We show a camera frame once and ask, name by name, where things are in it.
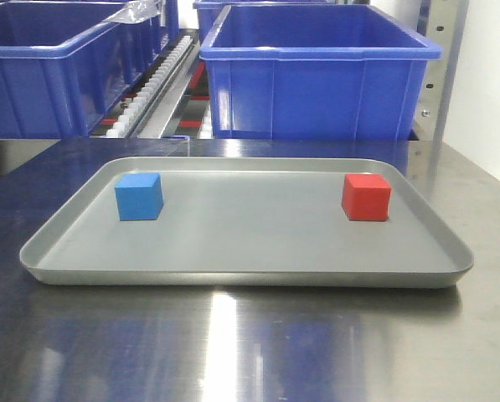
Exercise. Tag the blue plastic bin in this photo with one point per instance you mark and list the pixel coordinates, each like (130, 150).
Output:
(314, 71)
(63, 66)

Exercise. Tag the blue foam cube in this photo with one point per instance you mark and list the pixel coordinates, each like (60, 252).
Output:
(139, 196)

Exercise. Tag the clear plastic bag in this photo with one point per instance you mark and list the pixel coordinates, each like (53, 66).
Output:
(134, 12)

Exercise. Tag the red foam cube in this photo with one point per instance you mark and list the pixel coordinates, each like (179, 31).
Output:
(366, 197)

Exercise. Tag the blue plastic bin right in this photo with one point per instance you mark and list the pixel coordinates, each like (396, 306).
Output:
(314, 71)

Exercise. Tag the white roller track rail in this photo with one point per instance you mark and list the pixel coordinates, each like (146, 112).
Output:
(150, 111)

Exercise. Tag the grey metal tray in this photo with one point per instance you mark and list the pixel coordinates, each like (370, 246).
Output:
(246, 222)

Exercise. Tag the blue plastic bin left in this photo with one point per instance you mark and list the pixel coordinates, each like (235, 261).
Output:
(63, 66)

